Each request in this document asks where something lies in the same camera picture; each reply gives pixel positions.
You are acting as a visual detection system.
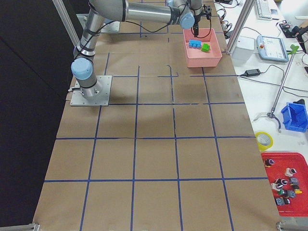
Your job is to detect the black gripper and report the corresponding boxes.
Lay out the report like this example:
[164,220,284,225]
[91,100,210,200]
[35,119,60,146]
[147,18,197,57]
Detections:
[197,4,212,20]

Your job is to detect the blue toy block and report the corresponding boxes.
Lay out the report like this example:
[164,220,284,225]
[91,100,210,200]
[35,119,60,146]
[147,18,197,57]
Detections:
[188,39,202,49]

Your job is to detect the green toy block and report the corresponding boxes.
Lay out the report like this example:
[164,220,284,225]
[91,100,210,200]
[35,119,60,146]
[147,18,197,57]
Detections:
[201,43,210,52]

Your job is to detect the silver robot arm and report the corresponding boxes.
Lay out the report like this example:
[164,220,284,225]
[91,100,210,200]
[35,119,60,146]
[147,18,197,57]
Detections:
[71,0,212,100]

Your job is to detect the pink plastic box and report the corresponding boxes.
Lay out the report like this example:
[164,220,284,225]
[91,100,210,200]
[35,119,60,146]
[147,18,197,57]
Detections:
[183,28,222,68]

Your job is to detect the white square box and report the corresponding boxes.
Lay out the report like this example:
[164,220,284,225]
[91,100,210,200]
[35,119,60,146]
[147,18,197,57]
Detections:
[231,36,255,62]

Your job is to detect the white keyboard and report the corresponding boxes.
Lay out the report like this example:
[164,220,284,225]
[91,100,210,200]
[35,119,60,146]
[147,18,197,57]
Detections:
[255,0,272,20]

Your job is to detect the teach pendant tablet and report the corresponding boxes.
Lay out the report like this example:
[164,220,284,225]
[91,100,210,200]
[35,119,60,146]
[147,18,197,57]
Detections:
[256,35,289,63]

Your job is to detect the black power adapter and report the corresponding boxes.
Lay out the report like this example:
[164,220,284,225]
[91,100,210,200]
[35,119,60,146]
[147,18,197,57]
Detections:
[244,69,261,77]

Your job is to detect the blue storage bin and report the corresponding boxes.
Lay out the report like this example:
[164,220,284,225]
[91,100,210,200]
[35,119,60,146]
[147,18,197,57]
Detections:
[281,99,308,132]

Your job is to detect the yellow tape roll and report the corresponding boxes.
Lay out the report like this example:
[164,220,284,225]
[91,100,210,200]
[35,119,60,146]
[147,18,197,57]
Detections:
[256,131,274,152]

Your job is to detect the red parts tray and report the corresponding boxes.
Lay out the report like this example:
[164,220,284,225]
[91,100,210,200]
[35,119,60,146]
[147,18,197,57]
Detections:
[261,152,308,217]

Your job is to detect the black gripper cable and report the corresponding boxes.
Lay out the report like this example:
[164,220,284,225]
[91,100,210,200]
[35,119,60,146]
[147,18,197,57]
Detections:
[191,9,212,39]

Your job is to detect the aluminium frame post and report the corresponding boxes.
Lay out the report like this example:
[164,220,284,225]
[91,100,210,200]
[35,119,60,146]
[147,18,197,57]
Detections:
[225,0,255,55]

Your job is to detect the green handled reach grabber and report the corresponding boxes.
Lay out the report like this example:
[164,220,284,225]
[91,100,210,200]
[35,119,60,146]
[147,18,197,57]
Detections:
[253,44,299,133]

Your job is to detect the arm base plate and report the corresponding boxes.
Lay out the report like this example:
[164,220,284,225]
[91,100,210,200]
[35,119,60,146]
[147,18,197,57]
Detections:
[70,76,112,106]

